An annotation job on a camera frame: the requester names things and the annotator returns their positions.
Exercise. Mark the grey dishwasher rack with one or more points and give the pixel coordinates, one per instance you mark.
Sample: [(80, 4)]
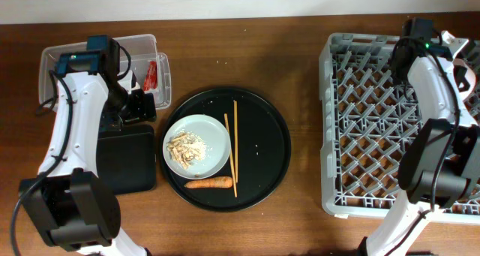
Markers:
[(368, 123)]

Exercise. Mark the red snack wrapper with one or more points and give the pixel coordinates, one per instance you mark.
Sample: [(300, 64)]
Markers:
[(151, 78)]

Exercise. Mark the round black tray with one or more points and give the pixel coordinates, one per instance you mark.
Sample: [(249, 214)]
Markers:
[(264, 148)]

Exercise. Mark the pink bowl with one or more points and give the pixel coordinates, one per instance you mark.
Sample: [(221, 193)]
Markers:
[(464, 77)]

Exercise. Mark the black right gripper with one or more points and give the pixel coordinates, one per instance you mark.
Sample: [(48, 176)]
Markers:
[(460, 73)]

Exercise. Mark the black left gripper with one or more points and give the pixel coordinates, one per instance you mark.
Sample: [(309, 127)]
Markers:
[(145, 106)]

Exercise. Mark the rectangular black tray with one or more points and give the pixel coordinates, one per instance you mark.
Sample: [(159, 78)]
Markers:
[(126, 159)]

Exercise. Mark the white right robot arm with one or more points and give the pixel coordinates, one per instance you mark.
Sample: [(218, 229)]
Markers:
[(441, 165)]

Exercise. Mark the wooden chopstick long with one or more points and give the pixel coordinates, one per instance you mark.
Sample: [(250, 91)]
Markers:
[(236, 139)]

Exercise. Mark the orange carrot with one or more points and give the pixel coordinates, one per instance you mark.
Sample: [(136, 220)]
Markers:
[(216, 182)]

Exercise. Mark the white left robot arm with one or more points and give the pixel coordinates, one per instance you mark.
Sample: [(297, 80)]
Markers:
[(67, 202)]

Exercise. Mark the rice and food scraps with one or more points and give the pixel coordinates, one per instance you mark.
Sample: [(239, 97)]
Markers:
[(185, 148)]

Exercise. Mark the grey plate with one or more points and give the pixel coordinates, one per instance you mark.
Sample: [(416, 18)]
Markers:
[(214, 135)]

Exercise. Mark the clear plastic waste bin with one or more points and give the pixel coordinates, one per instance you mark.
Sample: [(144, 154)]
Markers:
[(142, 50)]

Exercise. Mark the wooden chopstick short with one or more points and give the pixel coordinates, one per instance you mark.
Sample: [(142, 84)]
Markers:
[(231, 162)]

